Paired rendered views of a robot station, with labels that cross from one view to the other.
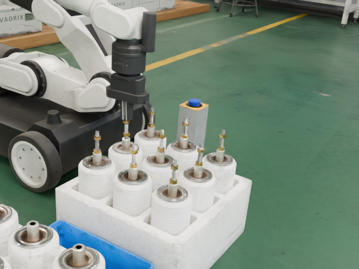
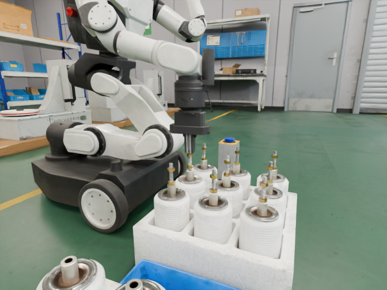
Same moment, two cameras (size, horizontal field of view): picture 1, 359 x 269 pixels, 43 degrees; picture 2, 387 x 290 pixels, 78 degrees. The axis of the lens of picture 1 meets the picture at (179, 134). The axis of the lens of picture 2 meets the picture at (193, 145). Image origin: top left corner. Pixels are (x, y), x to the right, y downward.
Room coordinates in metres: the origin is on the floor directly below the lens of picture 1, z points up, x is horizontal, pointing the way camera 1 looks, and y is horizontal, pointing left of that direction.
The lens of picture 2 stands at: (0.46, 0.22, 0.54)
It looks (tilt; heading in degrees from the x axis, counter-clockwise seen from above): 14 degrees down; 353
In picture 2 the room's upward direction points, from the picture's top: straight up
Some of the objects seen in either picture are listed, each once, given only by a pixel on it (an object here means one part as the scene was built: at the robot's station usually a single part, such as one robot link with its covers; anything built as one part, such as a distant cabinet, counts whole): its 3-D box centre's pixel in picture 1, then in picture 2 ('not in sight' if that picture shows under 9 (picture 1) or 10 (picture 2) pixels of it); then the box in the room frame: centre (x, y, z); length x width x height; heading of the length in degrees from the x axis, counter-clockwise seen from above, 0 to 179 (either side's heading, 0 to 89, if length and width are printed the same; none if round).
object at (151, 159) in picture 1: (160, 160); (226, 185); (1.09, 0.05, 0.25); 0.08 x 0.08 x 0.01
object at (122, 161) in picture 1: (124, 176); (190, 205); (1.15, 0.15, 0.16); 0.10 x 0.10 x 0.18
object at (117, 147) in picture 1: (125, 148); (190, 179); (1.15, 0.15, 0.25); 0.08 x 0.08 x 0.01
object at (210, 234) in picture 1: (156, 211); (224, 233); (1.09, 0.05, 0.09); 0.39 x 0.39 x 0.18; 59
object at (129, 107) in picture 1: (131, 109); (193, 142); (1.14, 0.14, 0.37); 0.03 x 0.02 x 0.06; 157
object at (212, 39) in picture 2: not in sight; (213, 39); (6.14, -0.92, 1.54); 0.32 x 0.02 x 0.25; 61
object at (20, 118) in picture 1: (41, 97); (101, 156); (1.65, 0.54, 0.19); 0.64 x 0.52 x 0.33; 61
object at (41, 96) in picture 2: not in sight; (33, 94); (5.86, 2.92, 0.36); 0.50 x 0.38 x 0.21; 62
